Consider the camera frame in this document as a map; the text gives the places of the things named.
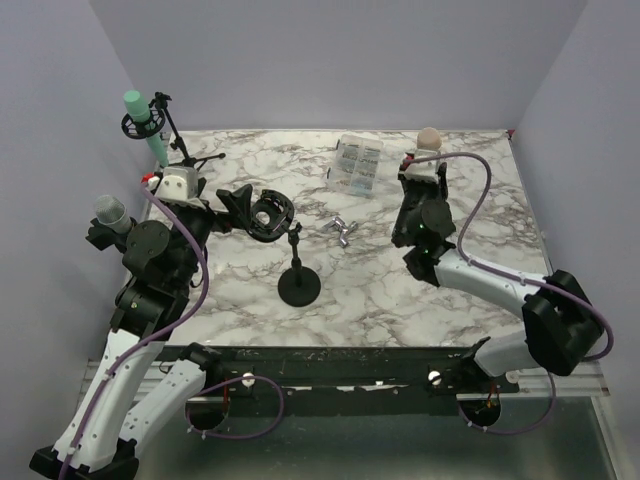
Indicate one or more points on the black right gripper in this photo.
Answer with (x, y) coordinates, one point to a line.
(439, 190)

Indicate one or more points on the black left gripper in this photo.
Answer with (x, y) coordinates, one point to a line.
(238, 202)

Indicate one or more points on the peach pink microphone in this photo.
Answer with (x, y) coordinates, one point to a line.
(428, 142)

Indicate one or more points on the grey mesh microphone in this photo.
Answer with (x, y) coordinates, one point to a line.
(112, 213)

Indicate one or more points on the black clip round base stand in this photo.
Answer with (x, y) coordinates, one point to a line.
(103, 237)

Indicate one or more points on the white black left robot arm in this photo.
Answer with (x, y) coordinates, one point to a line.
(110, 430)

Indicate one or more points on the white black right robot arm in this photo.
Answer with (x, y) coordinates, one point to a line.
(559, 325)

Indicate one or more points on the black tripod microphone stand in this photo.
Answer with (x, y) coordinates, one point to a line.
(160, 103)

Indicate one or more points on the mint green microphone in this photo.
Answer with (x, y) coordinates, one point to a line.
(141, 122)

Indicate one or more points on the clear plastic screw box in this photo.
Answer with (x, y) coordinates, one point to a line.
(355, 166)

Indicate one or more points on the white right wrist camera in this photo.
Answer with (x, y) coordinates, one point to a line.
(430, 170)

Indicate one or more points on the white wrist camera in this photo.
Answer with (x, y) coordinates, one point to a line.
(177, 185)
(430, 170)

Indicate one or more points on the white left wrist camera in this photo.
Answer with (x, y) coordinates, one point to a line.
(177, 185)

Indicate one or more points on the silver metal bracket part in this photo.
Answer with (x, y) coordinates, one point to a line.
(344, 229)

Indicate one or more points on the black front mounting rail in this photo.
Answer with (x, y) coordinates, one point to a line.
(332, 381)

